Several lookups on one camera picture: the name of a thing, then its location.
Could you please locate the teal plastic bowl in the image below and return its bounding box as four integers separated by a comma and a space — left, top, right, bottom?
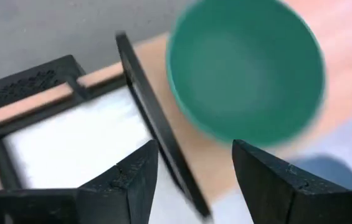
165, 0, 326, 148

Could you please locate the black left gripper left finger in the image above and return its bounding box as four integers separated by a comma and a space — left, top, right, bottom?
0, 139, 159, 224

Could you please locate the blue plastic bowl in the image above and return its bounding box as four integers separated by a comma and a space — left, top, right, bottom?
287, 154, 352, 190

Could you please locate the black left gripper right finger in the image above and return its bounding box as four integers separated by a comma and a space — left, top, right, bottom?
232, 139, 352, 224

